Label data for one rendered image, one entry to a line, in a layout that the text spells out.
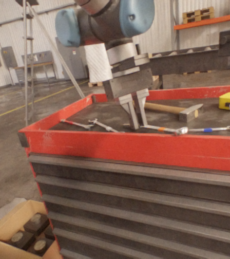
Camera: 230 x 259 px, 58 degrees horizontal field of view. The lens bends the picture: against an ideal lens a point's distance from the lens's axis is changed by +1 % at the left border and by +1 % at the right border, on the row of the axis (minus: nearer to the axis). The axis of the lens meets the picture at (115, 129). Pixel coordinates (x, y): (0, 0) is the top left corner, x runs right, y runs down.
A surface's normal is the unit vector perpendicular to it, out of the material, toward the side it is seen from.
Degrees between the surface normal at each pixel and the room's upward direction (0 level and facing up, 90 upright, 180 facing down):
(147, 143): 90
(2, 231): 90
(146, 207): 90
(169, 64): 90
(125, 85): 80
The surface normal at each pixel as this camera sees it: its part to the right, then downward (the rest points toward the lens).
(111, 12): 0.22, 0.81
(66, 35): -0.72, 0.35
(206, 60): -0.35, 0.40
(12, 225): 0.90, 0.03
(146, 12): 0.68, 0.18
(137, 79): 0.41, 0.11
